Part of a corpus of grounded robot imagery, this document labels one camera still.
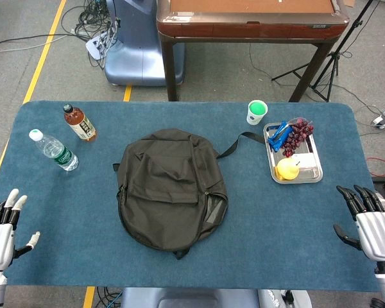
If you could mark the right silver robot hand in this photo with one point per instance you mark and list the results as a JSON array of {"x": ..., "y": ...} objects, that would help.
[{"x": 377, "y": 234}]

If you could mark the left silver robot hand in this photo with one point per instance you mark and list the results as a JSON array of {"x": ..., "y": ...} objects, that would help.
[{"x": 0, "y": 237}]

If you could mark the black backpack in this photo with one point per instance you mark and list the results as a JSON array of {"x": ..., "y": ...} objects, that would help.
[{"x": 170, "y": 189}]

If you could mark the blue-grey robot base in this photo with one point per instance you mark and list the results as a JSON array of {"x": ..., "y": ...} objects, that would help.
[{"x": 134, "y": 48}]

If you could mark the steel tray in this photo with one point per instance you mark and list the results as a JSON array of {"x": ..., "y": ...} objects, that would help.
[{"x": 311, "y": 174}]

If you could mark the clear water bottle green label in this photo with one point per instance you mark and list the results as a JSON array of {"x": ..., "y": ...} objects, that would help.
[{"x": 56, "y": 152}]

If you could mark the yellow pear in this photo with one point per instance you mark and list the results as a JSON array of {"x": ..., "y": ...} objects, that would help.
[{"x": 288, "y": 168}]

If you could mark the blue felt table cover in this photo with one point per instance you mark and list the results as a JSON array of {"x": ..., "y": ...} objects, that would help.
[{"x": 263, "y": 231}]

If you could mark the purple grape bunch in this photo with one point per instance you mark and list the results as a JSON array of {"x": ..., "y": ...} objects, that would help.
[{"x": 295, "y": 138}]

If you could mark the brown tea bottle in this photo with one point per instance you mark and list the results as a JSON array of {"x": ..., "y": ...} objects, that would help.
[{"x": 81, "y": 126}]

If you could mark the blue snack packet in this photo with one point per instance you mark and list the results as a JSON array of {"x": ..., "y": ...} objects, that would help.
[{"x": 277, "y": 138}]

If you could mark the white paper cup green inside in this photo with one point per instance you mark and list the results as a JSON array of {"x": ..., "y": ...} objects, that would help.
[{"x": 256, "y": 114}]

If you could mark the black tripod stand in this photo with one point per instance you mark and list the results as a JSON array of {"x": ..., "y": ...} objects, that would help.
[{"x": 332, "y": 64}]

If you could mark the grey robot chest base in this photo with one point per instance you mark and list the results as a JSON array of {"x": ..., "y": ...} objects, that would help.
[{"x": 186, "y": 298}]

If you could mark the white power strip with plugs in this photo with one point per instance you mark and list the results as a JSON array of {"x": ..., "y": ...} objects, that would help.
[{"x": 96, "y": 46}]

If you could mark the brown wooden table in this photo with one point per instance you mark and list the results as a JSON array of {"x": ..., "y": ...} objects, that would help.
[{"x": 250, "y": 27}]

